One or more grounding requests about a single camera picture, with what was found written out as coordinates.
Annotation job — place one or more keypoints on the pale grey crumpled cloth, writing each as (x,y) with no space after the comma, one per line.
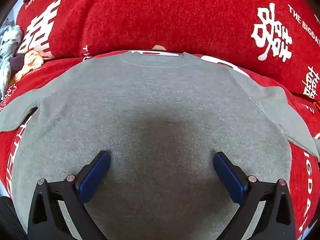
(8,42)

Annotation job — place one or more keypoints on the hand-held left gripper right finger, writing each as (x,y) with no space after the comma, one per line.
(230,177)

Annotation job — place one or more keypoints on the grey knit sweater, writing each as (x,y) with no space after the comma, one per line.
(160,100)

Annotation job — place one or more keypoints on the cream crumpled cloth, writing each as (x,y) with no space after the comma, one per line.
(31,60)

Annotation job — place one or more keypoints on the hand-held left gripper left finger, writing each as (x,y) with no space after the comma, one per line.
(93,177)

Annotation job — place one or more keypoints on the red printed sofa cover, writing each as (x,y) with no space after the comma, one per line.
(160,12)

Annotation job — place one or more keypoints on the dark purple cloth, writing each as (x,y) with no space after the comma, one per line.
(16,63)

